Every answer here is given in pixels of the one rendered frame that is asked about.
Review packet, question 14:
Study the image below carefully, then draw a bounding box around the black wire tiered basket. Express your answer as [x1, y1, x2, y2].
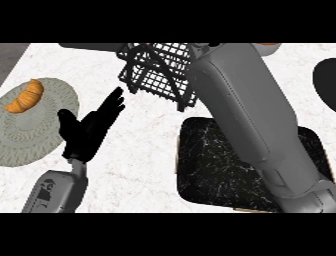
[114, 42, 200, 113]

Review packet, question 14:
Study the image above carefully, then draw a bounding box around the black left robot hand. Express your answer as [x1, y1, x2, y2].
[55, 86, 126, 164]

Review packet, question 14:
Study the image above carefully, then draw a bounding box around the pale grey round container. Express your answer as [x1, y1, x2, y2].
[250, 42, 283, 58]

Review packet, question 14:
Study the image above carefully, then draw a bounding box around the round grey woven placemat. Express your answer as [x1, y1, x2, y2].
[0, 77, 80, 168]

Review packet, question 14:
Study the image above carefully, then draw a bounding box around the black marble tray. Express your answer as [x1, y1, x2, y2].
[173, 116, 336, 214]

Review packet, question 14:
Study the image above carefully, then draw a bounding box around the orange croissant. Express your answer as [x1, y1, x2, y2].
[2, 78, 45, 115]

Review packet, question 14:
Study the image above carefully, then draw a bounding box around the dark grey flat object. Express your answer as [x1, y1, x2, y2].
[57, 42, 129, 53]

